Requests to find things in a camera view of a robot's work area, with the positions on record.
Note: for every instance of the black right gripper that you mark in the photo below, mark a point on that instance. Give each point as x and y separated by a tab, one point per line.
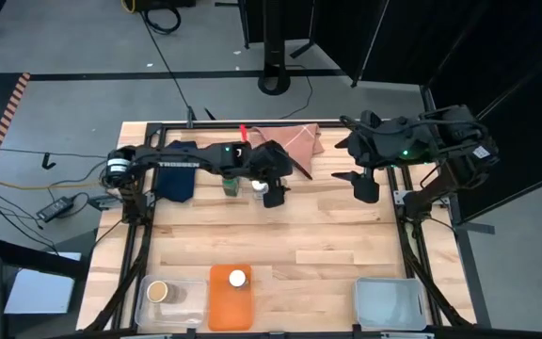
372	141

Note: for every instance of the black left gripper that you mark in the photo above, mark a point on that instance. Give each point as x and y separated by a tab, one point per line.
271	162

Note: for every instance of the green-lidded glass spice jar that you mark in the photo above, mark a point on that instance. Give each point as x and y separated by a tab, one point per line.
230	187

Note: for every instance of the small white cup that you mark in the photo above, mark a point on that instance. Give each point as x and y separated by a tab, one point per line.
238	279

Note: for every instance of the tan-lidded glass spice jar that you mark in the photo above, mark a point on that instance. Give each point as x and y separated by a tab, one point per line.
159	292

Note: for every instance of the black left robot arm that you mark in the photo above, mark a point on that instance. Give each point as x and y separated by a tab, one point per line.
177	164

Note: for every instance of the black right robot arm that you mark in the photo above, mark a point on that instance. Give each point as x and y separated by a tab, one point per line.
450	127

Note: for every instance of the pink checked cloth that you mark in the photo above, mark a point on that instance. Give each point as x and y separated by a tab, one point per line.
290	136

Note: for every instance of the red marker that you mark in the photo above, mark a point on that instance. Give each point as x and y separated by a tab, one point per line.
243	133

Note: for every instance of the navy blue cloth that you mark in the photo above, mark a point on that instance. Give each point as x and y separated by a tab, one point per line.
174	186

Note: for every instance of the grey plastic bin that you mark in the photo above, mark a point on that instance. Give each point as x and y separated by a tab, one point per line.
391	303

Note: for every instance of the orange plastic bin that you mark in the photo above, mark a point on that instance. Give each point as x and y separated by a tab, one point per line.
231	308

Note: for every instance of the black floor stand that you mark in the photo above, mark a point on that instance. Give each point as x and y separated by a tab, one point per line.
274	42

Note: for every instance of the clear plastic bin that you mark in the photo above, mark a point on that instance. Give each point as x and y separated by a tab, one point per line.
172	313

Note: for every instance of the black power adapter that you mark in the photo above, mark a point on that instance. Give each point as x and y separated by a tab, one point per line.
55	208

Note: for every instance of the white flat board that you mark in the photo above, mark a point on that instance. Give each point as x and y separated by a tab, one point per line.
40	289

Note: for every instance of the orange black hazard tape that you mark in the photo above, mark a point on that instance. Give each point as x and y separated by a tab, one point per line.
5	122

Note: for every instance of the black metal table frame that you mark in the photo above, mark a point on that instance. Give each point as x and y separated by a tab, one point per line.
205	125

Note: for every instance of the black desk frame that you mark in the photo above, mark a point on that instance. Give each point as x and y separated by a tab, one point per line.
21	260

